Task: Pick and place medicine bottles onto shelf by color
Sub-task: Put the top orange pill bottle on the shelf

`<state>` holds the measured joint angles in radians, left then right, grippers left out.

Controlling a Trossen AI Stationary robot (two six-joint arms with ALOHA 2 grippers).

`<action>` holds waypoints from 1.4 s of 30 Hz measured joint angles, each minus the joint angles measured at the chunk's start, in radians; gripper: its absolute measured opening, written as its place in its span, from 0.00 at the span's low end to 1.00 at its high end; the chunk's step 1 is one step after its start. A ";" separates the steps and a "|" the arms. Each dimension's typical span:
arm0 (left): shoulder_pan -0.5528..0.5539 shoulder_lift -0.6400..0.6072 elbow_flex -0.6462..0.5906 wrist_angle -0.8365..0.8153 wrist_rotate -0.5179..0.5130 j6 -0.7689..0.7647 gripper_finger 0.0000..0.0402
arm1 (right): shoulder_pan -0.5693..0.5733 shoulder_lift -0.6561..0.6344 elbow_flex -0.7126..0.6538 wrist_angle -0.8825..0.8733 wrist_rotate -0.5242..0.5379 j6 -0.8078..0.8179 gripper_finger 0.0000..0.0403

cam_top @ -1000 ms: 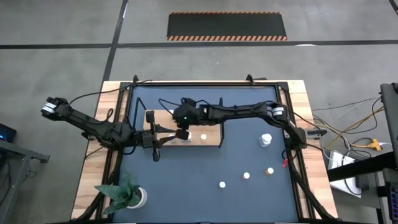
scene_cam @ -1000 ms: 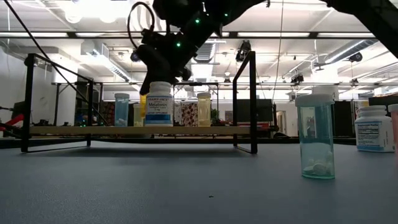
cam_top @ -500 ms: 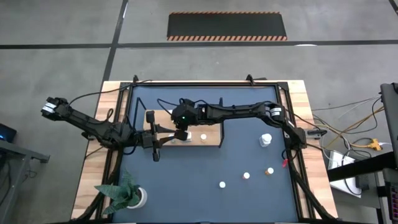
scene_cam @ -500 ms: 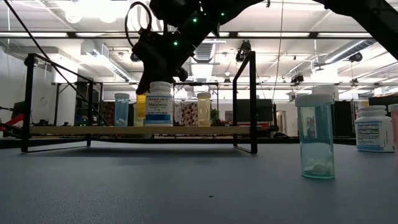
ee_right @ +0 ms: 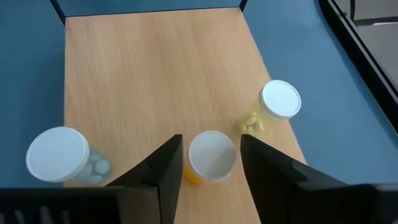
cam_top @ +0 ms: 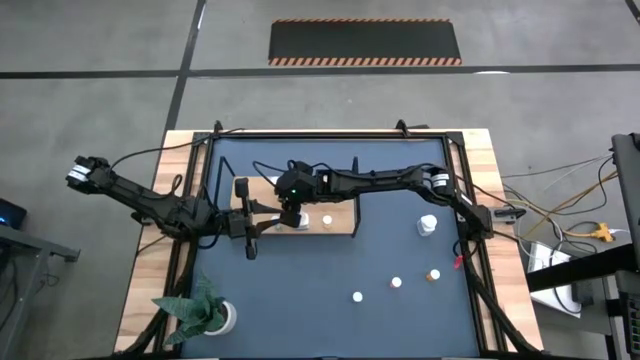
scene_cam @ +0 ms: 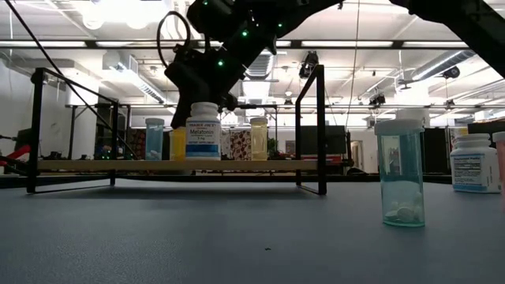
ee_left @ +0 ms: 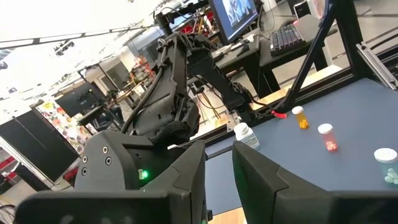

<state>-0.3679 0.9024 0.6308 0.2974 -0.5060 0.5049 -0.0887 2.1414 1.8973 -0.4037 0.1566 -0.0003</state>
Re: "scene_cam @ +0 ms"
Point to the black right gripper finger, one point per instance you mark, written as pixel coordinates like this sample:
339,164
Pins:
182,112

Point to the white brown patterned cloth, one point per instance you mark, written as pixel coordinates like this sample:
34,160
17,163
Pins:
238,146

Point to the pink pill vial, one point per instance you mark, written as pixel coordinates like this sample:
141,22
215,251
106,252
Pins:
501,169

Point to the light blue pill vial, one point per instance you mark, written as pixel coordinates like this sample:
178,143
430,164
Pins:
154,142

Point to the blue table mat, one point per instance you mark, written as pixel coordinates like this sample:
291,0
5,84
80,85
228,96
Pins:
197,236

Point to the red bar object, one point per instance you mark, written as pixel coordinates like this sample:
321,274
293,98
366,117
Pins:
17,152

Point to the wooden shelf black metal frame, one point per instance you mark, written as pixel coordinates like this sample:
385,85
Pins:
256,165

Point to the white pillar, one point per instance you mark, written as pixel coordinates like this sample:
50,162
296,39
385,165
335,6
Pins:
412,106

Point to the black background frame stand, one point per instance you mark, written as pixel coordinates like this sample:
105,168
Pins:
268,106

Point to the white melatonin bottle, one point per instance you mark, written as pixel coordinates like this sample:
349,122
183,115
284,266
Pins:
203,138

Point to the large black panel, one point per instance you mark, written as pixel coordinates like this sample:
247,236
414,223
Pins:
487,128
436,150

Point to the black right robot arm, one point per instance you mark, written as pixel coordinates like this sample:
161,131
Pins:
465,23

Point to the black monitor screen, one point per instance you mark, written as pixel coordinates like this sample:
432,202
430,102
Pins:
335,140

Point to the pale green-yellow pill vial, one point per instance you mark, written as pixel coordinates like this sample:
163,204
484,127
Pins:
259,142

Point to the black shelving unit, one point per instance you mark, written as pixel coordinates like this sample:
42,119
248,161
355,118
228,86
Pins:
104,130

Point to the white bottle blue label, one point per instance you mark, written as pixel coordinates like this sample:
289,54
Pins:
475,165

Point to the small green background plant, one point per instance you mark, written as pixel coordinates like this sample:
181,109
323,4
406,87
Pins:
273,148

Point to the black table frame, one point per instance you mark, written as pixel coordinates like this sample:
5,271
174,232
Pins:
197,178

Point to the silver ceiling duct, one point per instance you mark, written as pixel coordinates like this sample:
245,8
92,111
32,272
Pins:
260,69
442,65

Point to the black ceiling camera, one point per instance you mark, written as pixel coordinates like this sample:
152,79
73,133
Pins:
376,98
451,72
309,63

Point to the black horizontal frame beam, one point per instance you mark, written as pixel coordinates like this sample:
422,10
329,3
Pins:
296,44

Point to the amber pill vial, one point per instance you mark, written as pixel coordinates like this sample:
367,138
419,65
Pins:
178,146

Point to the dark brown patterned cloth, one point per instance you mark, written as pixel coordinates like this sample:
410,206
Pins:
136,146

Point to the teal pill vial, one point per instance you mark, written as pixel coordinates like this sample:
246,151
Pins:
399,127

